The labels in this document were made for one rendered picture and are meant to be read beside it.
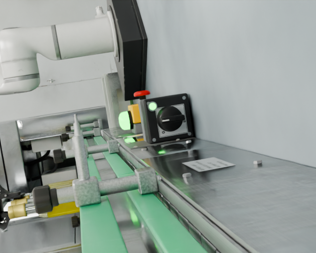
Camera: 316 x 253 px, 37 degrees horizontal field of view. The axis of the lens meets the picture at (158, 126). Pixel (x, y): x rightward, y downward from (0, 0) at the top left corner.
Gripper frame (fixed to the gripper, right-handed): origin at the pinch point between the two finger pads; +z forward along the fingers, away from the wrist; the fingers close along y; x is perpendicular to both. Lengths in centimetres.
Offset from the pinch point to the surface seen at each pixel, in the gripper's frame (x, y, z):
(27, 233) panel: 14.6, -12.7, -5.0
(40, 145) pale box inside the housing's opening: 109, 7, -29
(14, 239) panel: 9.2, -12.6, -7.0
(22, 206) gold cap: -11.8, 1.3, 6.0
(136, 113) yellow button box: -18.4, 20.7, 39.8
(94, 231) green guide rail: -91, 15, 45
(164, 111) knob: -48, 21, 49
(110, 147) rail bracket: -35, 15, 36
